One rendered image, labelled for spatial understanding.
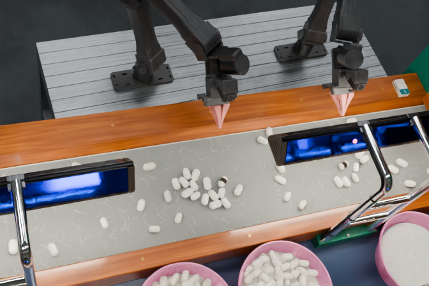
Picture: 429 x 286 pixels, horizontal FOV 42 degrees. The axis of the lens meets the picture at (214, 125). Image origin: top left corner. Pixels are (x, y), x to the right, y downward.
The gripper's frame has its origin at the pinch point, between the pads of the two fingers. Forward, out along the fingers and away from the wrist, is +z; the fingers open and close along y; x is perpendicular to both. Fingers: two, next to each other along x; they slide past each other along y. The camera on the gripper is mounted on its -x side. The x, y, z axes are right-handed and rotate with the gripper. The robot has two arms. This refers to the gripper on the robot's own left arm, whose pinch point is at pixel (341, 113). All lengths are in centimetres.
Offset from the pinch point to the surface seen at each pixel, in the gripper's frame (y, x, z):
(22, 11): -84, 143, -35
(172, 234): -58, -6, 25
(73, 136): -79, 13, -1
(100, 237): -77, -4, 23
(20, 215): -95, -36, 2
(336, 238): -9.5, -11.1, 34.8
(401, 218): 12.2, -13.0, 32.0
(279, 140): -36.0, -29.8, -3.3
